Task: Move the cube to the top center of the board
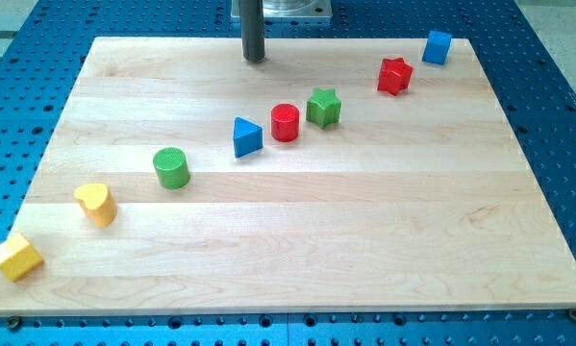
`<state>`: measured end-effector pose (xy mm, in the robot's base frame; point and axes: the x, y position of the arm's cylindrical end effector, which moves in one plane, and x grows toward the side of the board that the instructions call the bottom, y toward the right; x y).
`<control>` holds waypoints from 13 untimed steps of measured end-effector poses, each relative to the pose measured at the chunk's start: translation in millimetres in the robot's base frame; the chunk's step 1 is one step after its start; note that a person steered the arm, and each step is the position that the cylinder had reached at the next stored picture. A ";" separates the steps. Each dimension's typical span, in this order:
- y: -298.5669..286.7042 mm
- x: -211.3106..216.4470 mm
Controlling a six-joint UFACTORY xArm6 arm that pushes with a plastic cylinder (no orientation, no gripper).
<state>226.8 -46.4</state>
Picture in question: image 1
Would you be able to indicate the light wooden board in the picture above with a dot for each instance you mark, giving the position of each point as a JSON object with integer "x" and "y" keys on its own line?
{"x": 420, "y": 201}

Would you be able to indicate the blue cube block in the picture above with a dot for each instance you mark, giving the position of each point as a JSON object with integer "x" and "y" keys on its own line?
{"x": 437, "y": 47}

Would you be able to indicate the blue triangle block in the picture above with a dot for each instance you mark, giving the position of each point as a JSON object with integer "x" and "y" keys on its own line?
{"x": 247, "y": 137}

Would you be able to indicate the red cylinder block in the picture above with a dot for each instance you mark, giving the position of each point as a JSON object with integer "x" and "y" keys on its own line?
{"x": 285, "y": 122}

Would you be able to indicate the green star block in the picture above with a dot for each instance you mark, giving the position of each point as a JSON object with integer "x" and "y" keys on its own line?
{"x": 323, "y": 107}

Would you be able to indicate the green cylinder block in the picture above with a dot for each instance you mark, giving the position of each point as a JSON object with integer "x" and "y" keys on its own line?
{"x": 171, "y": 167}

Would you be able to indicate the red star block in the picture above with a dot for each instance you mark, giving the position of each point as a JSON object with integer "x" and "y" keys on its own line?
{"x": 394, "y": 76}

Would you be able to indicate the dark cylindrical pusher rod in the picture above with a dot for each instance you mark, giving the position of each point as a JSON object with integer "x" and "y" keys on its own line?
{"x": 252, "y": 29}

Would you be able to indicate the yellow heart block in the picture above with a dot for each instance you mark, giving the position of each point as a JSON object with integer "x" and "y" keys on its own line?
{"x": 97, "y": 202}

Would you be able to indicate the blue perforated metal table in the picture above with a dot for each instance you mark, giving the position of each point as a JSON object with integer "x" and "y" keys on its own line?
{"x": 49, "y": 45}

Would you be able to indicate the yellow pentagon block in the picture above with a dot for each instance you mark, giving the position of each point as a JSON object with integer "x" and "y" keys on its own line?
{"x": 18, "y": 257}

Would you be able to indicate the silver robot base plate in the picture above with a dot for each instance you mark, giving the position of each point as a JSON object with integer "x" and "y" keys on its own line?
{"x": 315, "y": 10}

